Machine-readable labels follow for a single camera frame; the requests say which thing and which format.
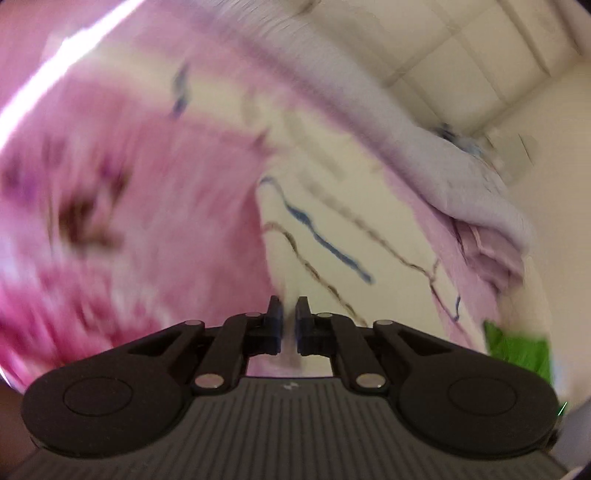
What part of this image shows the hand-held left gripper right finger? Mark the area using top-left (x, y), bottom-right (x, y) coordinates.
top-left (295, 296), bottom-right (456, 396)

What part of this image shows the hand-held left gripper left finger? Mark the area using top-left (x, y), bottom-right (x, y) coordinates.
top-left (127, 295), bottom-right (283, 396)

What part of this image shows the cream yellow towel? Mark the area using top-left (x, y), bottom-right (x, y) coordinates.
top-left (171, 60), bottom-right (491, 380)

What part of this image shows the pink floral bed sheet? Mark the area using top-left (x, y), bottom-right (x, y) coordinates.
top-left (0, 0), bottom-right (491, 394)

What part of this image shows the lavender ribbed quilt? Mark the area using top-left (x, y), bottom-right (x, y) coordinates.
top-left (198, 0), bottom-right (537, 261)

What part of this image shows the green cloth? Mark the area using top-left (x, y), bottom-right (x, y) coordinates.
top-left (482, 320), bottom-right (555, 385)

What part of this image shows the white wardrobe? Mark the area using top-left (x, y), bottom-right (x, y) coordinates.
top-left (295, 0), bottom-right (588, 139)

